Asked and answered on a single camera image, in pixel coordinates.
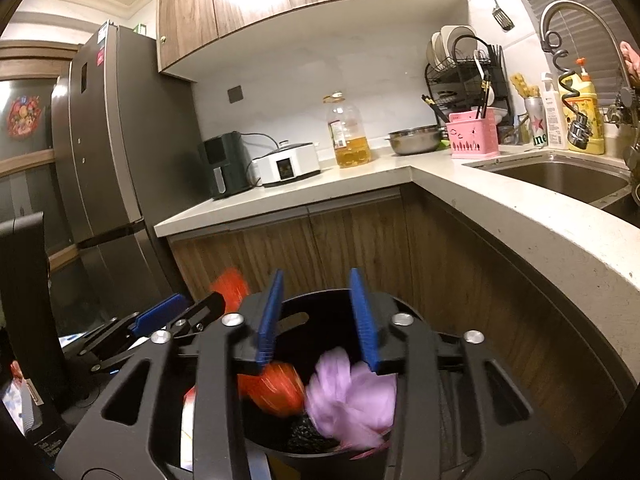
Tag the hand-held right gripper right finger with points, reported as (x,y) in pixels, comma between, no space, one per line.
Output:
(362,320)

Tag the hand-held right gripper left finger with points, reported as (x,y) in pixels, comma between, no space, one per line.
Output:
(270,315)

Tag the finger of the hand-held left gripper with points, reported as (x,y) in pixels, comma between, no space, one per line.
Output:
(160,312)
(200,312)

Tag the black trash bin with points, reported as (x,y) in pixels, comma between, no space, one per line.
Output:
(325,320)

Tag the red plastic bag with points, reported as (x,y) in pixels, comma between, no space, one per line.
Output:
(277,390)

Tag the purple plastic bag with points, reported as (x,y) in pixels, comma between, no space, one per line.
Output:
(345,400)

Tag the pink patterned paper cup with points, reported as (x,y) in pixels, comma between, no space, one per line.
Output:
(189,425)

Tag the squat black plastic bag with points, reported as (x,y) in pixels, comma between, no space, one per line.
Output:
(305,435)

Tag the pink plastic bag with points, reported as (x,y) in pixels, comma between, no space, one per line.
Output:
(372,452)

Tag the kitchen counter with wooden cabinets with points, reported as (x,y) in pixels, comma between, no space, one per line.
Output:
(350,240)

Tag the wooden glass door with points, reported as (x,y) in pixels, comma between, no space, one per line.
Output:
(30,160)

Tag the black air fryer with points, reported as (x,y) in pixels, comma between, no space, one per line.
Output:
(225,165)

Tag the white rice cooker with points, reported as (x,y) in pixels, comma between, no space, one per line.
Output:
(287,165)

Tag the red round door decoration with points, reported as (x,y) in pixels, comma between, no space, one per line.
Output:
(25,115)

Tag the grey refrigerator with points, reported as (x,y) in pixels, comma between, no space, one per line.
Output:
(125,135)

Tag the cooking oil bottle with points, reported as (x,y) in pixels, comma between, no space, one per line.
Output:
(350,140)

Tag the steel mixing bowl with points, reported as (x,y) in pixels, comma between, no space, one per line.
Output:
(415,141)

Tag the pink utensil holder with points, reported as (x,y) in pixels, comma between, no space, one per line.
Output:
(472,137)

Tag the steel sink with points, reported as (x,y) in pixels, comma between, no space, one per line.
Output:
(560,180)

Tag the black dish rack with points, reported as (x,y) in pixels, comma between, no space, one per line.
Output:
(450,90)

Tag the beer can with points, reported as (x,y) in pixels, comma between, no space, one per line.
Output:
(535,122)

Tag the white soap bottle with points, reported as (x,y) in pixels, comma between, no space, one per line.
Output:
(552,115)

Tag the white plate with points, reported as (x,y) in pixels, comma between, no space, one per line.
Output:
(457,40)
(436,50)

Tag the yellow detergent bottle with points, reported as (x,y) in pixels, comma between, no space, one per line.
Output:
(595,110)

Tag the pink dish cloth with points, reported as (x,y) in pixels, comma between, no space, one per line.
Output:
(632,62)

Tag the steel kitchen faucet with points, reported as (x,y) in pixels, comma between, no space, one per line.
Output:
(565,6)

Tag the dark wall socket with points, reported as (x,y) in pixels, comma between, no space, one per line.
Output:
(235,93)

